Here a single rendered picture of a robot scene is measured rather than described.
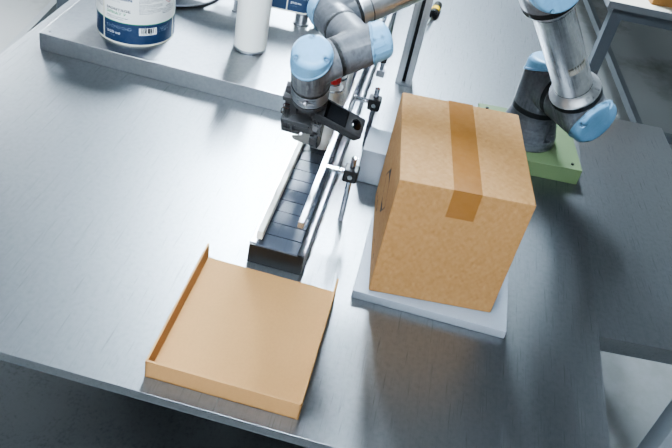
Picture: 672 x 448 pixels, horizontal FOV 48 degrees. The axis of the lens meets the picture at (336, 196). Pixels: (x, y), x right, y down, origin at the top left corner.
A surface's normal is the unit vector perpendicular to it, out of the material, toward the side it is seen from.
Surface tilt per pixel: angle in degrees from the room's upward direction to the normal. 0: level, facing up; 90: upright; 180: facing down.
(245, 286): 0
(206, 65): 0
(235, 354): 0
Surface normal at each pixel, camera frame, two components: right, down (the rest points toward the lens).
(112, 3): -0.36, 0.53
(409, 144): 0.17, -0.77
